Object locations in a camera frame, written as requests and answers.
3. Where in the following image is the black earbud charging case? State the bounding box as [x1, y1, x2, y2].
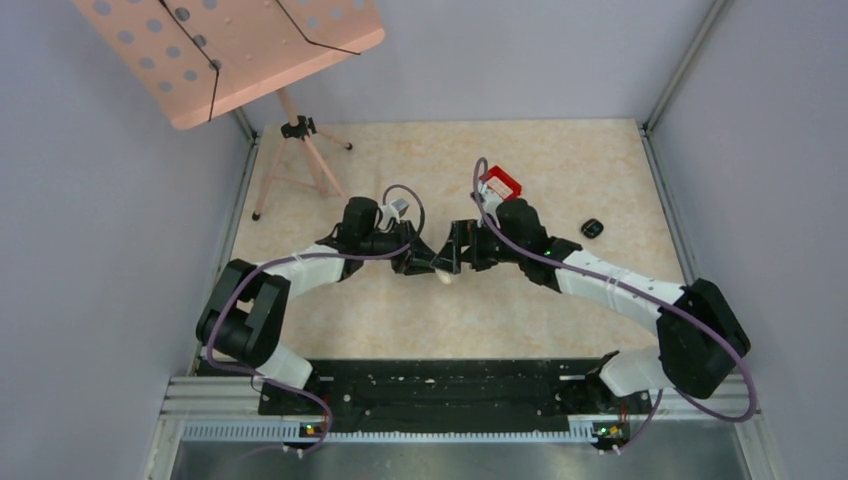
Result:
[580, 218, 605, 239]

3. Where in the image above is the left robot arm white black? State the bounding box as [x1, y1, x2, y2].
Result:
[195, 197, 420, 414]

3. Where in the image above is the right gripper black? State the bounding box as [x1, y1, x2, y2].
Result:
[432, 217, 526, 273]

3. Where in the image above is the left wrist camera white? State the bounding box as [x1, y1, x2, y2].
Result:
[381, 198, 410, 220]

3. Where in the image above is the cream earbud charging case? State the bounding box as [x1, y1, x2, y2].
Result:
[434, 269, 454, 285]

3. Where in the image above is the red plastic tray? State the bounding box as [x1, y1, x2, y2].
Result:
[478, 165, 523, 201]

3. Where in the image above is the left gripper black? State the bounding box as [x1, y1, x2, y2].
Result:
[361, 219, 438, 275]

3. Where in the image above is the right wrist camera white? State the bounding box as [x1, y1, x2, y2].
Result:
[477, 183, 503, 218]

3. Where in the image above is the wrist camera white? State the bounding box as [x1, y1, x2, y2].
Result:
[381, 198, 410, 220]
[477, 183, 503, 218]

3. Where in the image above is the pink music stand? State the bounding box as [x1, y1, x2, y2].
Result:
[71, 0, 387, 222]

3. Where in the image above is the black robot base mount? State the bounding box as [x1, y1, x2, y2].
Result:
[258, 359, 651, 434]

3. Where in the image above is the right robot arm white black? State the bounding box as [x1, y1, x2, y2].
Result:
[431, 199, 751, 412]

